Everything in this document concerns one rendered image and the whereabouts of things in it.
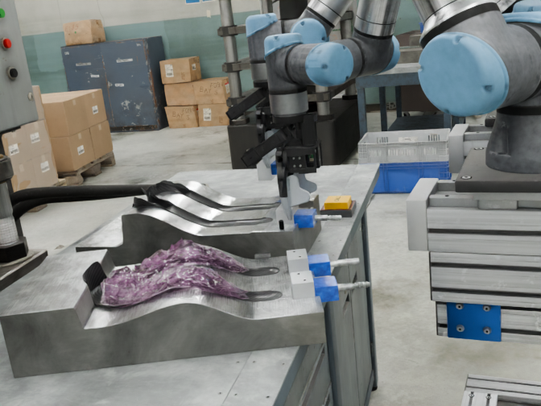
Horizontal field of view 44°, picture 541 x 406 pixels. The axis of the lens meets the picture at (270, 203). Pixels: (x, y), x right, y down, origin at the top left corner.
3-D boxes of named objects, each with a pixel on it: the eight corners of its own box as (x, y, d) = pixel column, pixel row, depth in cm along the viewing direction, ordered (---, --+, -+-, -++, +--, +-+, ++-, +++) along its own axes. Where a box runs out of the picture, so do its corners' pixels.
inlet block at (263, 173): (313, 174, 168) (311, 153, 166) (308, 179, 163) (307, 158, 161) (263, 176, 171) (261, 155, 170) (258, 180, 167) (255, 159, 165)
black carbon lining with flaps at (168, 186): (288, 210, 152) (283, 170, 150) (270, 234, 137) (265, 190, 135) (150, 213, 162) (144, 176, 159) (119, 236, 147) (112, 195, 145)
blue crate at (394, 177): (453, 176, 480) (452, 147, 474) (448, 193, 443) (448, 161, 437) (369, 178, 501) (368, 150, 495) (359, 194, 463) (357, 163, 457)
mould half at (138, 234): (321, 229, 158) (316, 174, 154) (297, 272, 134) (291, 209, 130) (132, 232, 172) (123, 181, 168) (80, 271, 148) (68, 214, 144)
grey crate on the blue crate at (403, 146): (452, 148, 474) (452, 128, 470) (448, 163, 437) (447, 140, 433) (368, 151, 494) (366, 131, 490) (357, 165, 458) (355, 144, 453)
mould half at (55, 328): (311, 279, 130) (306, 225, 127) (326, 342, 105) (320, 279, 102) (58, 308, 130) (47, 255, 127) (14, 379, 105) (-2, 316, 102)
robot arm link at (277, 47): (280, 35, 122) (253, 37, 128) (287, 96, 125) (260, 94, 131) (313, 31, 126) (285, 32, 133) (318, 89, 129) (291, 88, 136)
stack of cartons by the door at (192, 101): (240, 120, 828) (232, 52, 805) (230, 126, 799) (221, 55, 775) (179, 123, 857) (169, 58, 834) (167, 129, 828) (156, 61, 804)
